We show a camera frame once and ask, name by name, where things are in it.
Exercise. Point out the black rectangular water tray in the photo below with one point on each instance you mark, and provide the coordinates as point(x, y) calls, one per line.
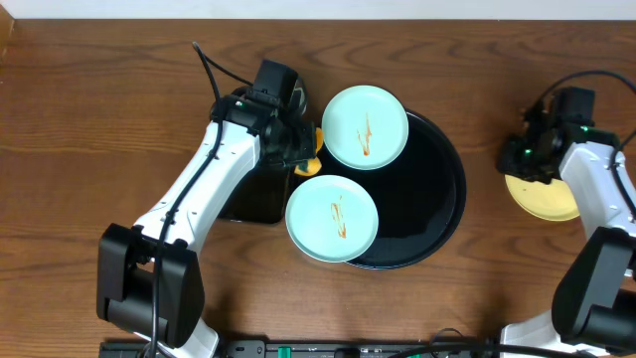
point(260, 196)

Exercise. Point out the green and yellow sponge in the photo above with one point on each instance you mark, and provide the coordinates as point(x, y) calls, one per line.
point(312, 166)

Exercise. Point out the black round tray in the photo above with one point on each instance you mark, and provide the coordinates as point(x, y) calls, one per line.
point(420, 197)

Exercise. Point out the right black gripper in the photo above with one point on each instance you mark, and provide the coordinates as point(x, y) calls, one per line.
point(506, 166)

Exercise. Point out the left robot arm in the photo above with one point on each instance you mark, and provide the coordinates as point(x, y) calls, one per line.
point(148, 275)

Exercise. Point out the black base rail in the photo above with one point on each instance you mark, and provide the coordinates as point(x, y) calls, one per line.
point(262, 349)

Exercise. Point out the light blue plate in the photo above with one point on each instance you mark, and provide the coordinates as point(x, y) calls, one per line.
point(365, 127)
point(331, 219)

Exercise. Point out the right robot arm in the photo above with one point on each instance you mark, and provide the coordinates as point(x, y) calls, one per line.
point(591, 315)

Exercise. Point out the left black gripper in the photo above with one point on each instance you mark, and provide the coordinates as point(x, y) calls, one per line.
point(302, 144)

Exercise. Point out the yellow plate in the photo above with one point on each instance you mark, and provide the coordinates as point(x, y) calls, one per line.
point(551, 202)

